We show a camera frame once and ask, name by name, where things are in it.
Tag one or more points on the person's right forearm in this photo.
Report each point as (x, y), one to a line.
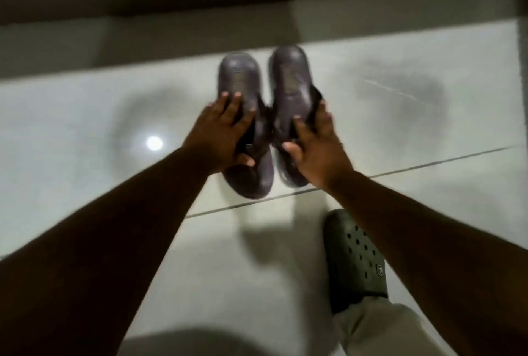
(433, 244)

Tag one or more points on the person's left hand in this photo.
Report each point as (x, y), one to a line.
(214, 141)

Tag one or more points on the dark green right clog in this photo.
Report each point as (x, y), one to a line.
(350, 269)

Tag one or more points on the beige right trouser leg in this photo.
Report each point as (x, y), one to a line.
(379, 331)

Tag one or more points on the person's left forearm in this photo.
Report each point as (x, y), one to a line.
(103, 252)

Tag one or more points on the person's right hand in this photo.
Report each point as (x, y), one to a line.
(324, 158)

